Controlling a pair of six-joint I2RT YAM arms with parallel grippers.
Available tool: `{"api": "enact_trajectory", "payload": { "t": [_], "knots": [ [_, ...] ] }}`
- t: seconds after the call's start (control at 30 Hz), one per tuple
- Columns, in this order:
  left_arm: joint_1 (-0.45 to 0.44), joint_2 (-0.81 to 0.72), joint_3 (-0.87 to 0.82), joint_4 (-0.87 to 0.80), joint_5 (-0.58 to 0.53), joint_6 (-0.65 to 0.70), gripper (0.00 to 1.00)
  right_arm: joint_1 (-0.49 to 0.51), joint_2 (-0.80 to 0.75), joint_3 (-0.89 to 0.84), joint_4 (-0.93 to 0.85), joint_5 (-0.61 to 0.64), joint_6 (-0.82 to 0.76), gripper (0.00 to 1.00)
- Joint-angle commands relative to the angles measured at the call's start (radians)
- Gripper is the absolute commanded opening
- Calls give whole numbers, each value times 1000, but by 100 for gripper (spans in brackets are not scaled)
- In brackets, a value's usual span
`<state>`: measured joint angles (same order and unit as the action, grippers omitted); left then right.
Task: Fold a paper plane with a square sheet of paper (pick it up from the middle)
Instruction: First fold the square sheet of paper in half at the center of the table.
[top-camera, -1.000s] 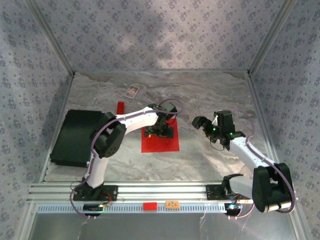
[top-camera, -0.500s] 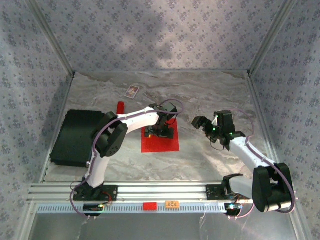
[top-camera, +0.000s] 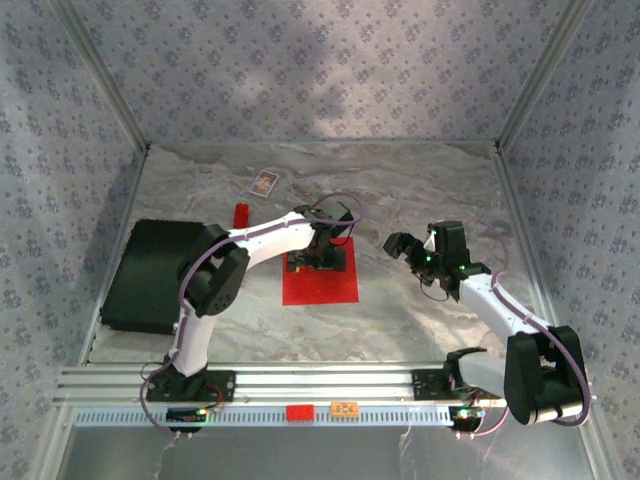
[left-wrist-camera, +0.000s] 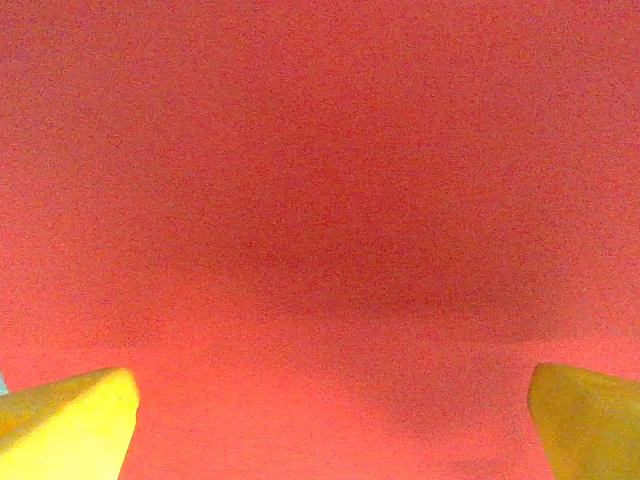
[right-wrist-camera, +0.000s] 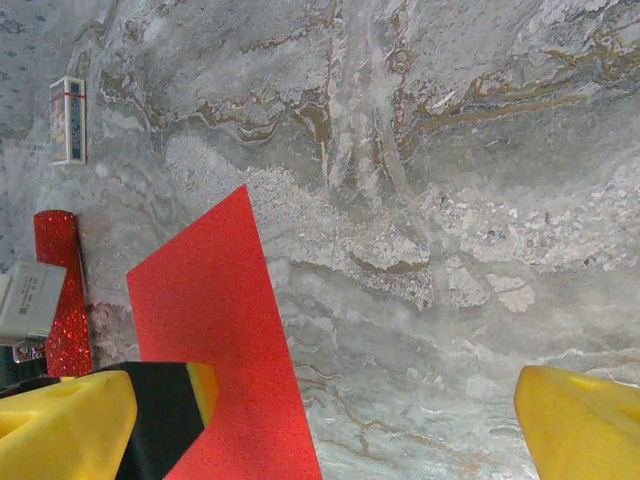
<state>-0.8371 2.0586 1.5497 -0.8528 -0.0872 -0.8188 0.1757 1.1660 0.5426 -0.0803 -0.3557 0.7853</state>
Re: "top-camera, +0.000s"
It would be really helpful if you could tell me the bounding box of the red cloth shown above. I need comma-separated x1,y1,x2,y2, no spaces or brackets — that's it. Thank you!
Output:
281,236,360,307

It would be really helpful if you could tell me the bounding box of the white slotted cable duct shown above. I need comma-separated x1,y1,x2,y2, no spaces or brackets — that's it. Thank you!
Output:
73,404,506,429

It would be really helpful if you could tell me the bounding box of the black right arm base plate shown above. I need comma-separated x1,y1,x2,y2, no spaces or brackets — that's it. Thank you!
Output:
410,368,504,401

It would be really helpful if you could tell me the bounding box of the aluminium side rail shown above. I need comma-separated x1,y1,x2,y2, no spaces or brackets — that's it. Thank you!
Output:
492,147,569,366
77,147,151,366

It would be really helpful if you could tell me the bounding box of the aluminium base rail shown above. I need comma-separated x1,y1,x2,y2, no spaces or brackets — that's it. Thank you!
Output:
53,362,599,407

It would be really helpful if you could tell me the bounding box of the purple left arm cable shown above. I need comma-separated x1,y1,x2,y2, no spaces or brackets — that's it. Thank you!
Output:
138,192,363,441

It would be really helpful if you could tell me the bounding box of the aluminium frame post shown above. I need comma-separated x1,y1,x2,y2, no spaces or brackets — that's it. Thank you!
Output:
494,0,596,154
49,0,152,154

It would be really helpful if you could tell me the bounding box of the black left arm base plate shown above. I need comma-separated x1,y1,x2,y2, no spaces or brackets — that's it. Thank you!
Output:
144,368,237,404

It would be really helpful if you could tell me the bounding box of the small printed card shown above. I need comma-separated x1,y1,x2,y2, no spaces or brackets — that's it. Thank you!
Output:
248,169,279,197

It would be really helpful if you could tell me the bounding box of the black case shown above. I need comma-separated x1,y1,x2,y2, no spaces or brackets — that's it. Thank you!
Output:
98,218,211,336

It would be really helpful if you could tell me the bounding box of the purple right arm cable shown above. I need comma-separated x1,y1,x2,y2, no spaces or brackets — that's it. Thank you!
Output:
452,215,599,441

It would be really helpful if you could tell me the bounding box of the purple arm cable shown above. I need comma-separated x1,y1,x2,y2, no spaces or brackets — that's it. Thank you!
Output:
138,192,363,441
452,215,599,441

